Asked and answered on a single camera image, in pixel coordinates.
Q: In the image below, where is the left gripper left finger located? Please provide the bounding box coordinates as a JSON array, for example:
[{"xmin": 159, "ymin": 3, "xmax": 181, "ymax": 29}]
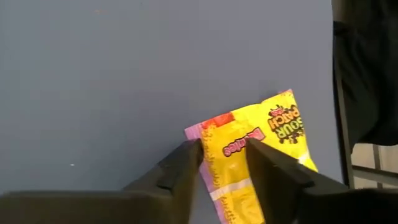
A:
[{"xmin": 123, "ymin": 139, "xmax": 205, "ymax": 224}]

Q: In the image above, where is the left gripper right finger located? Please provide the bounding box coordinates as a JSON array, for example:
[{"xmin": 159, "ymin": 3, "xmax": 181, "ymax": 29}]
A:
[{"xmin": 245, "ymin": 138, "xmax": 349, "ymax": 224}]

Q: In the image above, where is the yellow Sour Patch candy pack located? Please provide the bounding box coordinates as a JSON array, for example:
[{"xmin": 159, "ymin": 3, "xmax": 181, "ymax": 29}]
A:
[{"xmin": 184, "ymin": 88, "xmax": 318, "ymax": 224}]

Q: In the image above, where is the black cable sleeve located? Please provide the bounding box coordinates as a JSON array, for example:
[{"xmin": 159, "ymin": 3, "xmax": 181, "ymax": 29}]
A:
[{"xmin": 331, "ymin": 0, "xmax": 398, "ymax": 147}]

